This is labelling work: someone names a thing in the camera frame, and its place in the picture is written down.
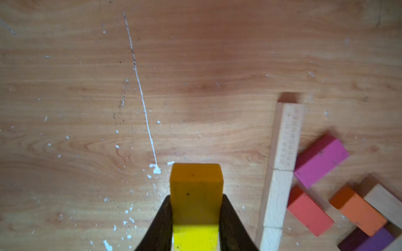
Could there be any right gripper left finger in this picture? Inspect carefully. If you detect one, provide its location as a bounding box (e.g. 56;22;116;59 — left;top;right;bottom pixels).
135;196;173;251

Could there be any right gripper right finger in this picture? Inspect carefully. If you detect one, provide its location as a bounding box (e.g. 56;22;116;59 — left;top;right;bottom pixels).
219;194;259;251

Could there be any natural wood block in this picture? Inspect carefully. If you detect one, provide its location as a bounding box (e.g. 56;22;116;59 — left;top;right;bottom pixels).
364;184;402;229
259;167;293;228
255;227;283;251
383;235;402;251
269;102;305;172

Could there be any yellow block front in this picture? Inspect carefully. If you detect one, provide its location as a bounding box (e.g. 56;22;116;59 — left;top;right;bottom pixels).
170;163;224;251

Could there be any red building block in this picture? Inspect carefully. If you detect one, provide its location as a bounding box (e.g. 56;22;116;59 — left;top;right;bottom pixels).
287;185;334;236

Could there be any magenta block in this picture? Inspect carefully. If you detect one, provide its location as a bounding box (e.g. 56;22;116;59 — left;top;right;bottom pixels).
294;134;349;188

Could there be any purple building block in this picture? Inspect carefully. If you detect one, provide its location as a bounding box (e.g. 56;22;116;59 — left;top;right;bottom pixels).
338;228;395;251

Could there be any orange building block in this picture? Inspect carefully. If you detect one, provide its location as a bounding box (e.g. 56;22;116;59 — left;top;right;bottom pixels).
329;186;387;236

